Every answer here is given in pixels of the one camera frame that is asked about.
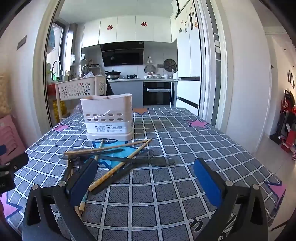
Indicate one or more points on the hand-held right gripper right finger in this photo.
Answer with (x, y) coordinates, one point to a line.
(208, 183)

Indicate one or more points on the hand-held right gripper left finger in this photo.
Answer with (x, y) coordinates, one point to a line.
(83, 183)

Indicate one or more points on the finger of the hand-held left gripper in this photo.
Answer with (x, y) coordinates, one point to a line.
(13, 162)
(2, 149)

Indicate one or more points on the wooden chopstick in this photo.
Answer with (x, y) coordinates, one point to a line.
(120, 165)
(111, 147)

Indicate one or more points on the metal spoons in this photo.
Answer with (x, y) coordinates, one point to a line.
(161, 161)

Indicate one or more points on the beige plastic utensil holder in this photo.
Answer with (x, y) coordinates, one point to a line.
(108, 125)

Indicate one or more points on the pink plastic stool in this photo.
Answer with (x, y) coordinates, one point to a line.
(9, 136)

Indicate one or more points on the grey checked star tablecloth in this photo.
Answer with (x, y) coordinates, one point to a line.
(161, 197)

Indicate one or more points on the yellow packaging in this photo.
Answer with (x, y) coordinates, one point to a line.
(56, 111)

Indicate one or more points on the red basket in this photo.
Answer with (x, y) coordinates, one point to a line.
(51, 89)

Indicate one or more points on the beige plastic basket cart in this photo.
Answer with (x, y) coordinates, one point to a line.
(78, 89)

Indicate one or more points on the black hanging cloth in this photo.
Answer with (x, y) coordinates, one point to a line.
(109, 89)

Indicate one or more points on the red and black clutter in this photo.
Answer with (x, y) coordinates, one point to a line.
(285, 122)

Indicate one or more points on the grey kitchen counter cabinet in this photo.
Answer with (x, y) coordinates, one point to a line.
(124, 92)

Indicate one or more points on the curved kitchen faucet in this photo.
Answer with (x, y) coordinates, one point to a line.
(57, 63)

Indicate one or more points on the black built-in oven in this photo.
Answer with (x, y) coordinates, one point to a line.
(157, 95)

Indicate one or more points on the clear plastic bag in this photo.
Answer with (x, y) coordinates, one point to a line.
(89, 74)

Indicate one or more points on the black wok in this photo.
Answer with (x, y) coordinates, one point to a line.
(112, 74)

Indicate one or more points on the hanging white plastic bag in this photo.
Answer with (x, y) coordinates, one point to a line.
(73, 58)

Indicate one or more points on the white pots on counter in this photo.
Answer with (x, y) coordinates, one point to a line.
(161, 75)

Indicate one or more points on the gas stove burner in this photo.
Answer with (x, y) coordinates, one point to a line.
(132, 76)

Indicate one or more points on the white refrigerator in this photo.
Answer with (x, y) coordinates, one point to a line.
(188, 64)

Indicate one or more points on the black range hood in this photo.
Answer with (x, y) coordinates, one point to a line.
(122, 54)

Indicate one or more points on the white upper kitchen cabinets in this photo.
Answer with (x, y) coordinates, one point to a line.
(124, 30)

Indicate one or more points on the group of fridge magnets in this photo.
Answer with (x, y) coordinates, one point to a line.
(187, 23)

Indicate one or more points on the grey wall switch panel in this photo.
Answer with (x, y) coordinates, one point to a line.
(22, 42)

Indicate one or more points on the dark round wall trivet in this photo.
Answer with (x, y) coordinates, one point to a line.
(170, 64)

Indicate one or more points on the light round wall trivet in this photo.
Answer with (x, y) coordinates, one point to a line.
(149, 69)

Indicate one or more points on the black wall decor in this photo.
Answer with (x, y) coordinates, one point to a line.
(290, 80)

